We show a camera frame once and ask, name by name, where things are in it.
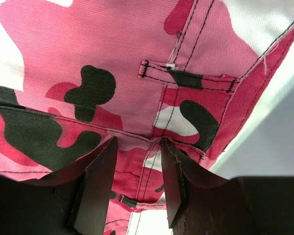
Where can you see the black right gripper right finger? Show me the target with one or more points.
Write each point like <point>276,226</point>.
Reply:
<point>200,202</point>

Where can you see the pink camouflage trousers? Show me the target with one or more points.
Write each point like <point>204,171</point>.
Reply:
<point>76,73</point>

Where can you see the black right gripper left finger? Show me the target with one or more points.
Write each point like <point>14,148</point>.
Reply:
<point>71,201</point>

